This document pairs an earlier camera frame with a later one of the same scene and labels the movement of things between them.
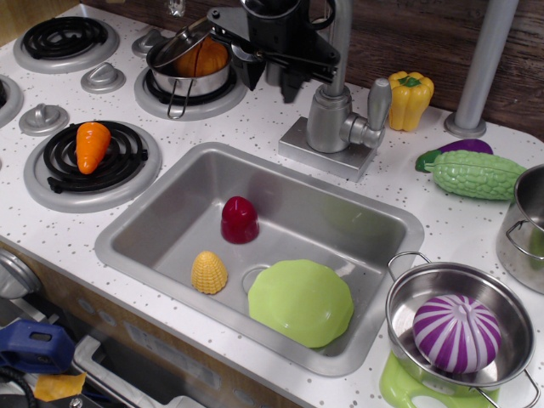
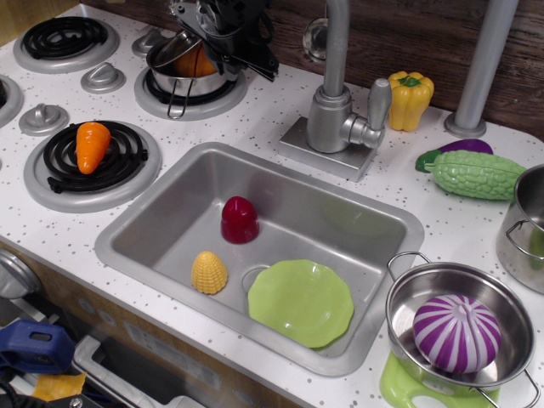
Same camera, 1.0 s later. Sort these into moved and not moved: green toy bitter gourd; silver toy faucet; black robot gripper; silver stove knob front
Moved: black robot gripper
Not moved: silver stove knob front; silver toy faucet; green toy bitter gourd
